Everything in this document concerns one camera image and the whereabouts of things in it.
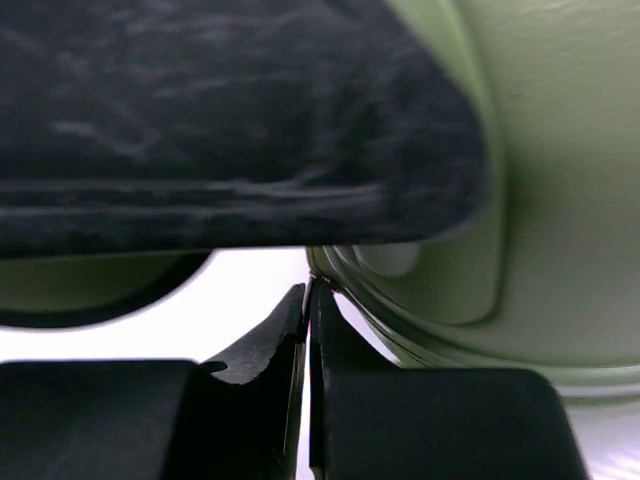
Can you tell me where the green hard-shell suitcase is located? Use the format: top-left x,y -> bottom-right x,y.
1,1 -> 639,403

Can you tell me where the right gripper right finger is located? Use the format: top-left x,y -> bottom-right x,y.
307,279 -> 587,480

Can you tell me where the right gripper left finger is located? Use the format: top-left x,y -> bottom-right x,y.
1,284 -> 305,479

